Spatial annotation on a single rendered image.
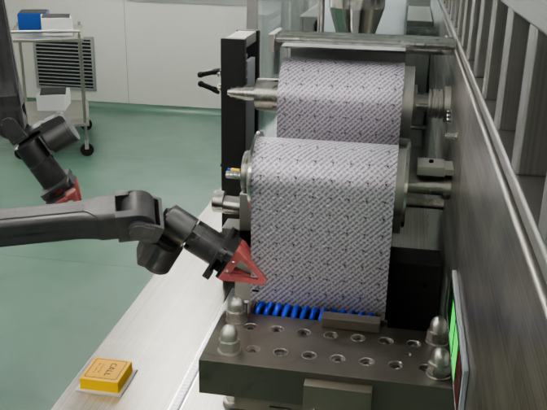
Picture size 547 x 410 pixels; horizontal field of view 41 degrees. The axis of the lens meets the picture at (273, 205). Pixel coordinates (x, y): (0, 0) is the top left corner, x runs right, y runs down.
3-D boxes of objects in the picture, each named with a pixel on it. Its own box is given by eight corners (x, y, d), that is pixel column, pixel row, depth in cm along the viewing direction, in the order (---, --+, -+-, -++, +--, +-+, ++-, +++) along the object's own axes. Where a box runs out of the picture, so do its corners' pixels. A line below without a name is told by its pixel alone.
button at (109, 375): (96, 368, 133) (95, 355, 132) (133, 372, 132) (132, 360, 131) (80, 390, 127) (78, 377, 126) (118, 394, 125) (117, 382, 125)
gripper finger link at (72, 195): (94, 207, 166) (70, 172, 162) (94, 218, 159) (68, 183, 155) (68, 222, 166) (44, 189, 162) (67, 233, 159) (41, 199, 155)
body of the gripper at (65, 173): (74, 173, 165) (54, 146, 162) (72, 188, 156) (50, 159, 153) (49, 188, 165) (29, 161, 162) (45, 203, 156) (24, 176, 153)
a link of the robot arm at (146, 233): (133, 223, 119) (131, 189, 125) (107, 270, 125) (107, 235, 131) (200, 241, 124) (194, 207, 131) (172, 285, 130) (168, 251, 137)
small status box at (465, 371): (446, 315, 102) (451, 269, 100) (451, 316, 102) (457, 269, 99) (455, 426, 79) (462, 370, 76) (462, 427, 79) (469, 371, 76)
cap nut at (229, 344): (220, 342, 117) (220, 317, 115) (242, 345, 116) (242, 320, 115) (214, 355, 114) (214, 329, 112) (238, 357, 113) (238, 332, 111)
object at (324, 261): (251, 306, 131) (251, 208, 124) (384, 320, 127) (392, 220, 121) (250, 307, 130) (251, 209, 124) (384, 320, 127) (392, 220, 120)
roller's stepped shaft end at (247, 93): (229, 98, 152) (229, 83, 151) (258, 100, 151) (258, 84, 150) (225, 102, 149) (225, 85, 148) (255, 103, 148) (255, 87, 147)
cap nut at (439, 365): (426, 365, 112) (428, 339, 110) (450, 368, 111) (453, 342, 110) (426, 379, 108) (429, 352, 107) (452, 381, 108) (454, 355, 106)
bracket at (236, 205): (225, 329, 147) (225, 183, 136) (257, 332, 146) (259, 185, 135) (220, 342, 142) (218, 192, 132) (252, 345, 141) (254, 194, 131)
